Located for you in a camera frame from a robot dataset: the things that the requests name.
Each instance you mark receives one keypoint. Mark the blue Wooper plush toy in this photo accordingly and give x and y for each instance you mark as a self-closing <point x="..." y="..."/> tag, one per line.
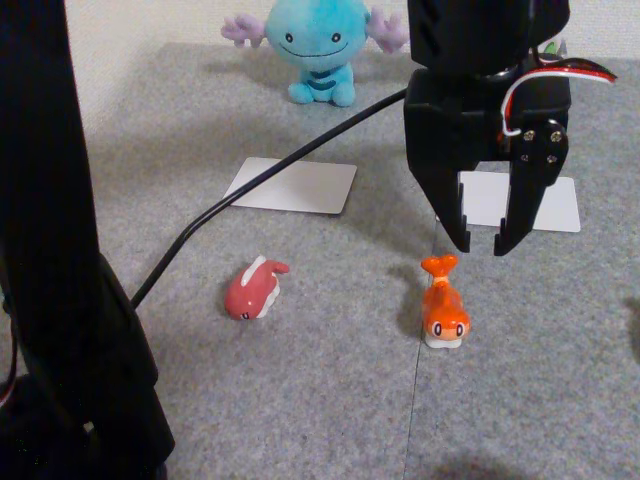
<point x="310" y="40"/>

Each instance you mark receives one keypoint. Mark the white rectangular card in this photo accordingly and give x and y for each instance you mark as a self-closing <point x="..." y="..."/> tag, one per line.
<point x="310" y="190"/>
<point x="555" y="210"/>

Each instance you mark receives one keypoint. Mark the red fish-shaped sushi figure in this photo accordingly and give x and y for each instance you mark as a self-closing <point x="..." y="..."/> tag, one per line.
<point x="252" y="292"/>

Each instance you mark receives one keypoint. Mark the orange fish-shaped sushi figure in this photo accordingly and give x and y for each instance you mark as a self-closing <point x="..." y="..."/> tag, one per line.
<point x="442" y="300"/>

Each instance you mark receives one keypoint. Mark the Goomy plush toy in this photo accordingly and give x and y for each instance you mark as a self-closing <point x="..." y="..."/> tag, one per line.
<point x="554" y="49"/>

